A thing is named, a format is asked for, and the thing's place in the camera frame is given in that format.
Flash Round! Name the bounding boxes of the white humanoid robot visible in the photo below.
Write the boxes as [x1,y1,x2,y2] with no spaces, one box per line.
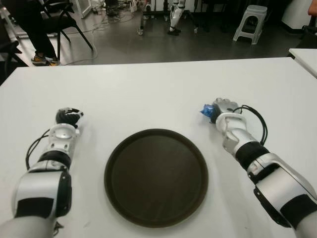
[167,0,186,36]

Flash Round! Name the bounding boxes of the black chair with angled legs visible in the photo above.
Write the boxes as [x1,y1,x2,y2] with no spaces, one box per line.
[41,0,95,66]

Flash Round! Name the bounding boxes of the blue Oreo cookie packet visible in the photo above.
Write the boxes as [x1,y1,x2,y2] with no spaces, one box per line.
[199,103,216,120]

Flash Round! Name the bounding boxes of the person in black trousers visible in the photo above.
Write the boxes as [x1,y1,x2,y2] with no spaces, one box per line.
[4,0,61,67]

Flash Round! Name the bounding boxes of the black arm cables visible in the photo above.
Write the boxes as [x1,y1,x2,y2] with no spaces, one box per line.
[26,128,52,172]
[234,105,268,146]

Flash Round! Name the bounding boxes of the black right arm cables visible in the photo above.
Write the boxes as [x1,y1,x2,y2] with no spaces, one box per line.
[234,105,268,146]

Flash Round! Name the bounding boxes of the black wheeled gantry frame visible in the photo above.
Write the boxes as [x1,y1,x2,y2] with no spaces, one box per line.
[136,0,200,37]

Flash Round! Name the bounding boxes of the white side table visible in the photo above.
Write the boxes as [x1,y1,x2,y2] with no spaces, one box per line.
[288,48,317,79]

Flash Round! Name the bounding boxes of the black chair with armrest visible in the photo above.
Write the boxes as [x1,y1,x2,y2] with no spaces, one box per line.
[0,39,31,83]

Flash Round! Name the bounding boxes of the white floor cable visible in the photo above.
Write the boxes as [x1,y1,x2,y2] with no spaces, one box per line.
[60,9,121,66]

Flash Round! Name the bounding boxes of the grey plastic stool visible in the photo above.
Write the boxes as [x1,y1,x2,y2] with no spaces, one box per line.
[232,4,268,46]

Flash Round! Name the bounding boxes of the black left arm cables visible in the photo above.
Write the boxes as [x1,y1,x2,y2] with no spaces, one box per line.
[26,128,52,172]

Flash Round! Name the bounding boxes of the round dark brown tray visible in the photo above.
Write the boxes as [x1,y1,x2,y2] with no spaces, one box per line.
[104,128,209,228]

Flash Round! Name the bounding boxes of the white metal frame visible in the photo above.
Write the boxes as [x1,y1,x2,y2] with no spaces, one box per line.
[73,0,94,19]

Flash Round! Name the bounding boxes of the black padded seat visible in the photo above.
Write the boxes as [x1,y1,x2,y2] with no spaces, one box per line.
[296,19,317,49]

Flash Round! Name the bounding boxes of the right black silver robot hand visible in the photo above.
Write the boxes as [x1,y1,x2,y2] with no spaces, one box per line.
[210,98,242,124]

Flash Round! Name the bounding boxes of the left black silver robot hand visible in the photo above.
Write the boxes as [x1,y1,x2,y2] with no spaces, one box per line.
[54,107,85,130]

